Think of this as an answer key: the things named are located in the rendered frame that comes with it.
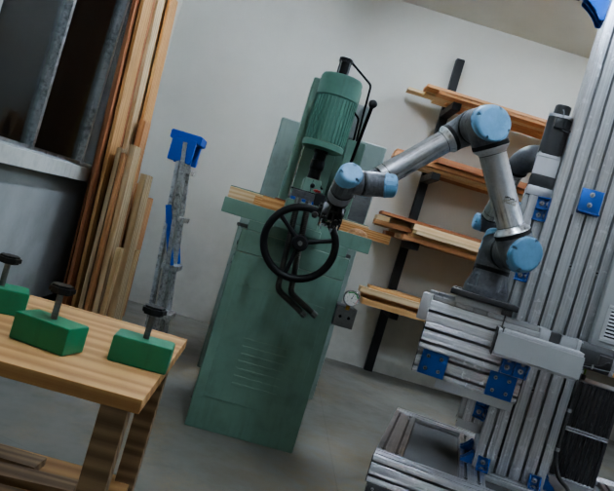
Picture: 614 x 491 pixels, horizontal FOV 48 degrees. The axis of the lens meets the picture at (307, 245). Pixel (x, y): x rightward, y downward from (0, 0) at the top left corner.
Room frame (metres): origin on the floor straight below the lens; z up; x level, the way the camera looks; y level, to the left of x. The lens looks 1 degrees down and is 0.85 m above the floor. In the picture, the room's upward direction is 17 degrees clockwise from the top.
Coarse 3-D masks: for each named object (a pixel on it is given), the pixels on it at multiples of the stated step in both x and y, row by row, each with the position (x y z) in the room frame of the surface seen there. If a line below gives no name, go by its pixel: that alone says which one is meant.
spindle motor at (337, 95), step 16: (320, 80) 2.85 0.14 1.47; (336, 80) 2.77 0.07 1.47; (352, 80) 2.78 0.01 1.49; (320, 96) 2.81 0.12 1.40; (336, 96) 2.77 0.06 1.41; (352, 96) 2.79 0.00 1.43; (320, 112) 2.79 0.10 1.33; (336, 112) 2.78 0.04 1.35; (352, 112) 2.82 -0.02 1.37; (320, 128) 2.78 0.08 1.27; (336, 128) 2.78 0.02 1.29; (304, 144) 2.84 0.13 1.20; (320, 144) 2.77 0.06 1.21; (336, 144) 2.80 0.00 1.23
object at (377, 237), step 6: (258, 198) 2.84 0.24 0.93; (252, 204) 2.83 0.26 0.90; (258, 204) 2.84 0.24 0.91; (342, 222) 2.86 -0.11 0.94; (342, 228) 2.86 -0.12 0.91; (348, 228) 2.87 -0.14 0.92; (360, 228) 2.87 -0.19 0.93; (372, 234) 2.87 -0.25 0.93; (378, 234) 2.88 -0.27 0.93; (384, 234) 2.88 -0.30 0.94; (372, 240) 2.87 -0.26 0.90; (378, 240) 2.88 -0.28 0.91; (384, 240) 2.88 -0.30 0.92
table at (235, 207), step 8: (224, 200) 2.67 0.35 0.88; (232, 200) 2.67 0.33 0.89; (224, 208) 2.67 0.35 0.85; (232, 208) 2.67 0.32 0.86; (240, 208) 2.68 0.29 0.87; (248, 208) 2.68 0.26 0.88; (256, 208) 2.68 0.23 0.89; (264, 208) 2.68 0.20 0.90; (248, 216) 2.68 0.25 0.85; (256, 216) 2.68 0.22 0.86; (264, 216) 2.68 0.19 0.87; (280, 224) 2.59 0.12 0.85; (296, 232) 2.60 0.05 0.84; (312, 232) 2.60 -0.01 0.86; (320, 232) 2.61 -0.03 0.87; (328, 232) 2.70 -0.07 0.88; (344, 232) 2.71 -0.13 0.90; (344, 240) 2.71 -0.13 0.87; (352, 240) 2.71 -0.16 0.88; (360, 240) 2.71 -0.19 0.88; (368, 240) 2.72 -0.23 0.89; (352, 248) 2.71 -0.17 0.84; (360, 248) 2.71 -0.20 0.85; (368, 248) 2.72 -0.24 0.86
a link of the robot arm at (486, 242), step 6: (492, 228) 2.32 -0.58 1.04; (486, 234) 2.33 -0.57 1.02; (492, 234) 2.31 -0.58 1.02; (486, 240) 2.32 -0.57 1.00; (492, 240) 2.29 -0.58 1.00; (480, 246) 2.36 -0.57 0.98; (486, 246) 2.31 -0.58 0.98; (492, 246) 2.27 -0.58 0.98; (480, 252) 2.34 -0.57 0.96; (486, 252) 2.30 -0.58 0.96; (480, 258) 2.33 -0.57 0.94; (486, 258) 2.31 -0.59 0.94; (492, 258) 2.27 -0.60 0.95; (480, 264) 2.32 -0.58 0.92; (486, 264) 2.30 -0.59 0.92; (492, 264) 2.29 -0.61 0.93; (504, 270) 2.30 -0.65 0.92
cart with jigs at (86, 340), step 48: (0, 288) 1.35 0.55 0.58; (0, 336) 1.20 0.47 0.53; (48, 336) 1.19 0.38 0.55; (96, 336) 1.41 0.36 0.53; (144, 336) 1.28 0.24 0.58; (48, 384) 1.07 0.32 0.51; (96, 384) 1.09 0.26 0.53; (144, 384) 1.17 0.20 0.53; (96, 432) 1.10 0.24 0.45; (144, 432) 1.58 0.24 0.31; (0, 480) 1.41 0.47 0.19; (48, 480) 1.44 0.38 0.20; (96, 480) 1.10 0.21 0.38
